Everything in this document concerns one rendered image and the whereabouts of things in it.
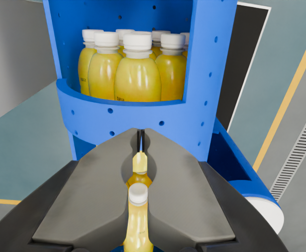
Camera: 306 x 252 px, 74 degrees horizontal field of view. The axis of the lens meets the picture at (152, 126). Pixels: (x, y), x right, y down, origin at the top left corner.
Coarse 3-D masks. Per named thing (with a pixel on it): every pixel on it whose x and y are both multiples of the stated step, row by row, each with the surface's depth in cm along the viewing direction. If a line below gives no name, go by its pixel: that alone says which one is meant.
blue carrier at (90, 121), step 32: (64, 0) 34; (96, 0) 40; (128, 0) 43; (160, 0) 43; (192, 0) 39; (224, 0) 23; (64, 32) 35; (192, 32) 22; (224, 32) 25; (64, 64) 36; (192, 64) 24; (224, 64) 30; (64, 96) 28; (192, 96) 26; (96, 128) 27; (128, 128) 26; (160, 128) 26; (192, 128) 29
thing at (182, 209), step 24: (144, 144) 13; (168, 144) 11; (168, 168) 9; (192, 168) 9; (168, 192) 8; (192, 192) 8; (168, 216) 7; (192, 216) 7; (216, 216) 7; (168, 240) 7; (192, 240) 6; (216, 240) 6
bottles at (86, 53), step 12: (84, 36) 36; (120, 36) 41; (156, 36) 41; (84, 48) 37; (120, 48) 41; (156, 48) 41; (84, 60) 37; (84, 72) 37; (84, 84) 38; (132, 180) 49; (144, 180) 49
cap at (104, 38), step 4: (96, 32) 30; (100, 32) 30; (104, 32) 31; (108, 32) 32; (112, 32) 32; (116, 32) 31; (96, 36) 30; (100, 36) 30; (104, 36) 30; (108, 36) 30; (112, 36) 31; (116, 36) 31; (96, 40) 31; (100, 40) 30; (104, 40) 30; (108, 40) 31; (112, 40) 31; (116, 40) 31; (96, 44) 31; (100, 44) 31; (104, 44) 31; (108, 44) 31; (112, 44) 31; (116, 44) 32
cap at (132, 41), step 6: (126, 36) 26; (132, 36) 26; (138, 36) 26; (144, 36) 26; (150, 36) 27; (126, 42) 26; (132, 42) 26; (138, 42) 26; (144, 42) 26; (150, 42) 27; (126, 48) 27; (132, 48) 26; (138, 48) 26; (144, 48) 27; (150, 48) 28
